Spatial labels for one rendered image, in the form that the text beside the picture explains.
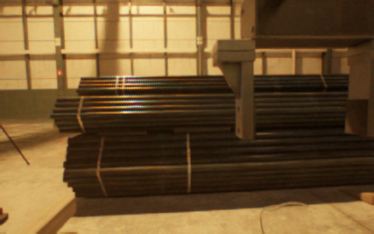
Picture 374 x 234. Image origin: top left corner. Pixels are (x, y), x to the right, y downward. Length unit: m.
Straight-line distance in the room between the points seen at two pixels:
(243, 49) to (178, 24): 9.27
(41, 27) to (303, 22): 10.96
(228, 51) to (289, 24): 0.06
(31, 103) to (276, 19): 10.61
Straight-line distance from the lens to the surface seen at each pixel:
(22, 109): 10.95
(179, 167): 1.43
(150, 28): 9.47
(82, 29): 10.22
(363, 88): 0.28
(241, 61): 0.21
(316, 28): 0.24
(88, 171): 1.56
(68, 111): 1.74
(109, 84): 2.12
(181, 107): 1.52
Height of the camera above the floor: 0.74
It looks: 4 degrees down
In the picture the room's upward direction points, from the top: 1 degrees counter-clockwise
